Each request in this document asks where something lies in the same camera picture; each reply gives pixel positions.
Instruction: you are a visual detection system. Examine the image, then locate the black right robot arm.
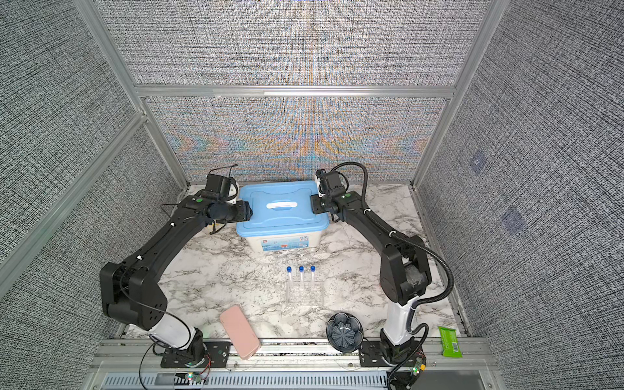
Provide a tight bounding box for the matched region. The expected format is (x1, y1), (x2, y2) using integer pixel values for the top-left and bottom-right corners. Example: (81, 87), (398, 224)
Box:
(310, 191), (432, 365)

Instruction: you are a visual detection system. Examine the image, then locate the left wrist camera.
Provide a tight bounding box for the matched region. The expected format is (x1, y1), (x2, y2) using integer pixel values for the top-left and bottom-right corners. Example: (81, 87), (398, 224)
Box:
(201, 173), (239, 203)

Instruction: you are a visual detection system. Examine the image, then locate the blue plastic box lid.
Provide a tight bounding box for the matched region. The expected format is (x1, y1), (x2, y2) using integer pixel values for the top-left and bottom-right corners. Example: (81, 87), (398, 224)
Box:
(236, 180), (329, 238)

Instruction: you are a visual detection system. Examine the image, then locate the green wipes packet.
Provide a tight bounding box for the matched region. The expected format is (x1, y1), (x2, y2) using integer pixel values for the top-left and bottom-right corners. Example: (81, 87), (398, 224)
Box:
(438, 327), (463, 358)

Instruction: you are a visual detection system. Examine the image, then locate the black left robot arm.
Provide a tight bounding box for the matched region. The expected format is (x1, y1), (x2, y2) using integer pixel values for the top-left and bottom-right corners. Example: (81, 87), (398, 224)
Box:
(99, 193), (253, 367)

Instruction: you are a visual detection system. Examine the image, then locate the white plastic storage box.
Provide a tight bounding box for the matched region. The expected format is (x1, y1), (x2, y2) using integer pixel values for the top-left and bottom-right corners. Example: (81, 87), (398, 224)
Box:
(245, 231), (323, 253)

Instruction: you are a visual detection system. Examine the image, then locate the black flower-shaped dish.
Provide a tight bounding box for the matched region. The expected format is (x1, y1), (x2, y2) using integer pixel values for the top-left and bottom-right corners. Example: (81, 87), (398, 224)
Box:
(326, 312), (364, 354)

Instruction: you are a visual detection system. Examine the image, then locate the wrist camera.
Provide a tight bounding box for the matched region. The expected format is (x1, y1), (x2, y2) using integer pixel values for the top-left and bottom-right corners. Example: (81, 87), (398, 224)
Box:
(315, 169), (347, 198)
(201, 173), (239, 203)

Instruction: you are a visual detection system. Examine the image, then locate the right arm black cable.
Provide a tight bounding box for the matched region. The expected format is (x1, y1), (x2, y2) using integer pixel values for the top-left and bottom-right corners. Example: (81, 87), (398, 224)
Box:
(328, 162), (455, 342)

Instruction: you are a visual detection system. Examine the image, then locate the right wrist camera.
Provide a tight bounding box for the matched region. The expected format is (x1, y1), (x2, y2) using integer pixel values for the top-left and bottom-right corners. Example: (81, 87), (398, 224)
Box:
(315, 169), (347, 198)

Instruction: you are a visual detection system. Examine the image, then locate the clear plastic test tube rack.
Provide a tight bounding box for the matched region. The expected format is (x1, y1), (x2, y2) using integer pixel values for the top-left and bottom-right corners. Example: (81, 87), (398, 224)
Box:
(285, 280), (325, 307)

